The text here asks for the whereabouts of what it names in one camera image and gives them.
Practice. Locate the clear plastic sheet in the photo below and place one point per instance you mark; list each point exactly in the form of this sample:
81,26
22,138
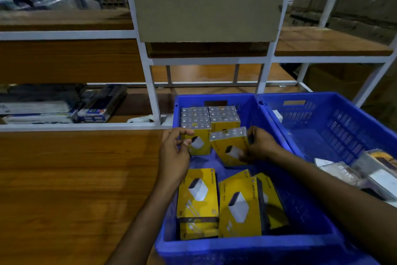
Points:
68,2

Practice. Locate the flat brown cardboard box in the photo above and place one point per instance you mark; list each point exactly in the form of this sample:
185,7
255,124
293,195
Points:
207,1

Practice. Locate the blue plastic crate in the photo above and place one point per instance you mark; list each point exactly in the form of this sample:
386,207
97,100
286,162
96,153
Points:
248,246
310,137

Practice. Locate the person's left forearm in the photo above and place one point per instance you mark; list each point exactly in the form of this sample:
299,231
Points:
142,227

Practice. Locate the white metal shelving rack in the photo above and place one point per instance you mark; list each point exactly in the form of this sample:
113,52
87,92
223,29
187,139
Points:
62,196

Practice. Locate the white charger box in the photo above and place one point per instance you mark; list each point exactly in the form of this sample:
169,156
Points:
372,193

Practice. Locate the person's right forearm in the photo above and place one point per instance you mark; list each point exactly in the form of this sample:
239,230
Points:
341,212

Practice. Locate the person's left hand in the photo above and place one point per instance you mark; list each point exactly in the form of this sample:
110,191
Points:
173,162

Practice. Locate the black flat case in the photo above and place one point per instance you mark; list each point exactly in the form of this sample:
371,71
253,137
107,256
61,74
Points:
40,92

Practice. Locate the person's right hand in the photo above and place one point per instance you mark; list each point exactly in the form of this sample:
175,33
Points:
263,148

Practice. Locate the blue white packet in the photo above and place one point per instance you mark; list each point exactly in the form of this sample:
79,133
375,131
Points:
102,106

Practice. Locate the group of yellow charger boxes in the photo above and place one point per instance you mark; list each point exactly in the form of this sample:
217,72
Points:
211,206

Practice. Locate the white plastic piece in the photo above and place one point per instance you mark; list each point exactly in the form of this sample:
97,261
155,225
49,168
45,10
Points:
139,119

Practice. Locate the open brown cardboard box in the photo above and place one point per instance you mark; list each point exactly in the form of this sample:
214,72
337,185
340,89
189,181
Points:
335,82

